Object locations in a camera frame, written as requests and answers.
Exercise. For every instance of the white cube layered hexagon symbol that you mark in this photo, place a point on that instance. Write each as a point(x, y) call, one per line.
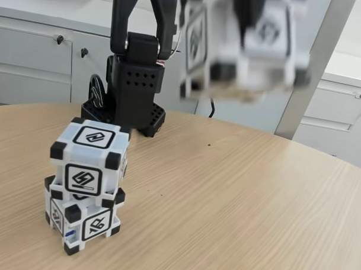
point(222, 38)

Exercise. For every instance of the white cube bolt symbol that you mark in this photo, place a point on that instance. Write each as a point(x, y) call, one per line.
point(88, 155)

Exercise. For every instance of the grey metal pillar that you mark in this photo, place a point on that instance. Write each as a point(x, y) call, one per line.
point(336, 16)

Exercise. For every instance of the small white low cabinet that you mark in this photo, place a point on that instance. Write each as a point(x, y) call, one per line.
point(332, 110)

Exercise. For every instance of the black cabinet key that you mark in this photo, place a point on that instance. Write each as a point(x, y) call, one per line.
point(84, 52)
point(60, 40)

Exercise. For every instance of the black table clamp knob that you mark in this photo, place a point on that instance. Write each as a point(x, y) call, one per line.
point(96, 90)

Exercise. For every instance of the wide white low cabinet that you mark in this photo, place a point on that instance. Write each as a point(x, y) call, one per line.
point(31, 61)

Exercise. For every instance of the white cube angular letters symbol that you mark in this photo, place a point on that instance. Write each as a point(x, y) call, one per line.
point(97, 224)

